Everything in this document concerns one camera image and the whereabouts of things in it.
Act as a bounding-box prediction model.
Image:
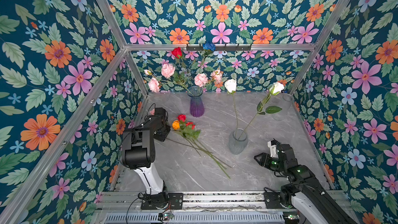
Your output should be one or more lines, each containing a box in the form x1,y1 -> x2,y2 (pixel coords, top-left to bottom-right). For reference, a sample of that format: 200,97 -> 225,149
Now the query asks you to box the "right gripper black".
252,152 -> 286,174

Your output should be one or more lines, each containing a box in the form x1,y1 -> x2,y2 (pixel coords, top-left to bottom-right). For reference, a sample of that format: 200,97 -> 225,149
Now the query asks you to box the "clear ribbed glass vase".
228,129 -> 248,155

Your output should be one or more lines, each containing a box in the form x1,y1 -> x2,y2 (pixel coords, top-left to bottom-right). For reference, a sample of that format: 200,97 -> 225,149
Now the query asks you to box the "purple blue glass vase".
187,86 -> 205,118

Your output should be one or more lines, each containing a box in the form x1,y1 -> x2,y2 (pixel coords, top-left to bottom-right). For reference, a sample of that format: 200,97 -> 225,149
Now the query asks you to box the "pink carnation spray stem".
144,63 -> 191,93

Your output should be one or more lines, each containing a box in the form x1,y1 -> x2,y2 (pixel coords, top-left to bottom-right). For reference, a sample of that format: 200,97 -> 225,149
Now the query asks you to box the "white rose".
243,82 -> 285,132

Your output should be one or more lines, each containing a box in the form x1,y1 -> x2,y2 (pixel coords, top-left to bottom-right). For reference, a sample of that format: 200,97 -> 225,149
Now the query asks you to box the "white rose stem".
224,79 -> 240,139

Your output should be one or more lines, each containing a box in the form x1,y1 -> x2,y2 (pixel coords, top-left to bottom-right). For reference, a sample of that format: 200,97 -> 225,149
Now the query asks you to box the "red rose stem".
166,114 -> 231,179
172,47 -> 193,96

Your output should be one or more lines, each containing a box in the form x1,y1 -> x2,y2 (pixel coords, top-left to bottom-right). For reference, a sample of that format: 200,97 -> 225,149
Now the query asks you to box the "blue rose stem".
197,43 -> 215,88

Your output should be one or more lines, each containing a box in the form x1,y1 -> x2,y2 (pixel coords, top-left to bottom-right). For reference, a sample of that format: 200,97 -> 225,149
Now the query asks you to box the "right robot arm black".
254,140 -> 355,224

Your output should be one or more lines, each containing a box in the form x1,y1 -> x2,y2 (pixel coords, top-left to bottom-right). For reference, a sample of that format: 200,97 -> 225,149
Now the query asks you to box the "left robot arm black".
120,107 -> 171,204

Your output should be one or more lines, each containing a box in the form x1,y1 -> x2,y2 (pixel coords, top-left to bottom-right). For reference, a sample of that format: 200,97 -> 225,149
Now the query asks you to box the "clear glass vase far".
272,93 -> 293,121

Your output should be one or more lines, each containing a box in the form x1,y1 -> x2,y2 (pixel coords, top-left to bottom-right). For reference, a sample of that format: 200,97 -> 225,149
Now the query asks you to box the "orange rose stem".
172,120 -> 181,131

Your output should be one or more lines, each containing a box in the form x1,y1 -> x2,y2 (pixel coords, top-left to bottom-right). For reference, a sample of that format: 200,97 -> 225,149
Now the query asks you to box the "red rose stem lying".
166,114 -> 231,179

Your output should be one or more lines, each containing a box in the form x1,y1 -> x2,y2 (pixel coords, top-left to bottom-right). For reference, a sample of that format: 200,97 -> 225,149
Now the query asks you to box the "aluminium back crossbar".
125,44 -> 316,52

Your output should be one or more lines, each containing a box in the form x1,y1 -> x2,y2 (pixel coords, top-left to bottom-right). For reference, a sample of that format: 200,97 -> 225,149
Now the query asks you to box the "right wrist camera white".
267,139 -> 279,158

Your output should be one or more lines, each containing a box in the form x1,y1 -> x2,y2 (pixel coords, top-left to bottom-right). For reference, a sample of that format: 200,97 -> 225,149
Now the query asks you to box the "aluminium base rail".
91,189 -> 310,224

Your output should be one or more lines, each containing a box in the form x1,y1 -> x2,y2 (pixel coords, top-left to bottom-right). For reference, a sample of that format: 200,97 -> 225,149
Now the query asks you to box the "aluminium frame post left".
96,0 -> 148,98

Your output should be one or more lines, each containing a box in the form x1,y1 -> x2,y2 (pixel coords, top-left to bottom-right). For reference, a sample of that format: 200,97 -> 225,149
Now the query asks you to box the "aluminium frame post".
289,0 -> 351,95
96,0 -> 148,98

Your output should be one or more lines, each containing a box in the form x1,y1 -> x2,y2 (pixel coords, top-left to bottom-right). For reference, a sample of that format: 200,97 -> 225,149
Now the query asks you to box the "aluminium frame post right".
289,0 -> 351,95

